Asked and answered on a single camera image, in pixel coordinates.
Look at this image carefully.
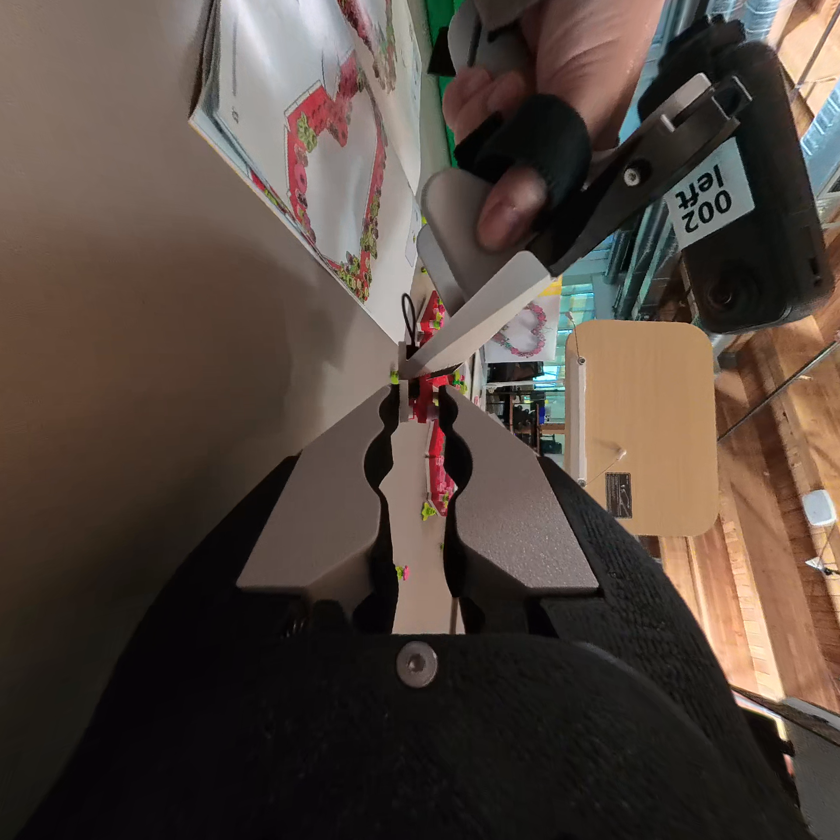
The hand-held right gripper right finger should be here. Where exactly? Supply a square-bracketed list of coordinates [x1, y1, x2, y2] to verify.
[438, 385, 600, 616]

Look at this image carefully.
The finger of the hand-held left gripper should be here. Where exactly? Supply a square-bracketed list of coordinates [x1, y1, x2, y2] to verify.
[399, 251, 560, 382]

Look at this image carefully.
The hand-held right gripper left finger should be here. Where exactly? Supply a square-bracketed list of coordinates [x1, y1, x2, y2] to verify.
[236, 384, 401, 616]

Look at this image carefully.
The red corner lego with string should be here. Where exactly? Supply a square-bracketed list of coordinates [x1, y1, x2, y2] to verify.
[395, 294, 459, 426]

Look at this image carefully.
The lego instruction booklet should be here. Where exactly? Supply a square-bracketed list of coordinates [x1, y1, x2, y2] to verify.
[189, 0, 424, 306]

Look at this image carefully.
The person's left hand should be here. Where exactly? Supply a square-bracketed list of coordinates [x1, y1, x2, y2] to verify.
[443, 0, 665, 253]

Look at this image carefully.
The heart picture sheet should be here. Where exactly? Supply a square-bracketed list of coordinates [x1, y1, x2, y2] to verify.
[484, 295, 564, 363]

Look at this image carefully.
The light wooden table board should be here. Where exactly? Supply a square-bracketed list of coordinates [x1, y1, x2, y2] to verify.
[563, 320, 721, 539]

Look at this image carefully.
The small lego heart frame segment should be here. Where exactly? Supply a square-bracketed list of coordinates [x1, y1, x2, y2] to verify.
[420, 420, 458, 519]

